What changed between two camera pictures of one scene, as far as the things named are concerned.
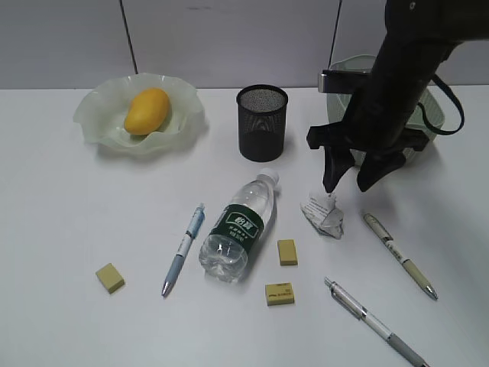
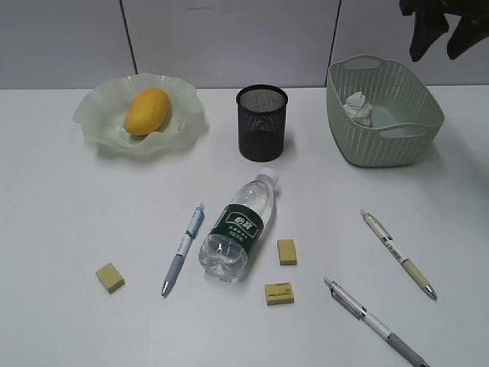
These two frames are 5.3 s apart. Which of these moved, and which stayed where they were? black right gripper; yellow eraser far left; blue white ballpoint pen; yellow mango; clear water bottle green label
Moved: black right gripper
Stayed: blue white ballpoint pen; clear water bottle green label; yellow mango; yellow eraser far left
